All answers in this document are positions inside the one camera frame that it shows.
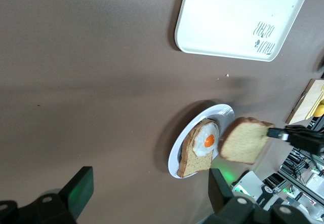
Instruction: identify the white bear print tray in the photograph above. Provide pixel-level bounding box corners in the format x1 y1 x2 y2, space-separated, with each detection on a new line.
174 0 316 62

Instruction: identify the wooden cutting board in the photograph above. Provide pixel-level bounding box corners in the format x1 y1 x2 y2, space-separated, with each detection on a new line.
286 79 324 125

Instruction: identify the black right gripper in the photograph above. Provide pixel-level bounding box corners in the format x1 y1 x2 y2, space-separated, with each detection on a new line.
266 124 324 155

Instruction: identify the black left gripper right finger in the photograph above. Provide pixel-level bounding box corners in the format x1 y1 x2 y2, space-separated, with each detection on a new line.
205 168 312 224

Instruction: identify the fried egg toy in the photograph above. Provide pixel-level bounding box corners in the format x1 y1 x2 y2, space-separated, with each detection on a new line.
192 124 220 157

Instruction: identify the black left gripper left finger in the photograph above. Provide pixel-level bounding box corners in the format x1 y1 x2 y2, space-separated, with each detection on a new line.
0 166 94 224

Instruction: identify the aluminium profile frame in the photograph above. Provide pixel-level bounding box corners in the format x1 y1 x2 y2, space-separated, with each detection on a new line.
263 158 324 209

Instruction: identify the plain brown bread slice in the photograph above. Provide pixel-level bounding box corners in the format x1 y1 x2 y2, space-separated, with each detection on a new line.
218 117 275 166

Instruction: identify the pale blue round plate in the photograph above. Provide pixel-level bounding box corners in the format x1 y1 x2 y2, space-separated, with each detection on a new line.
168 103 235 179

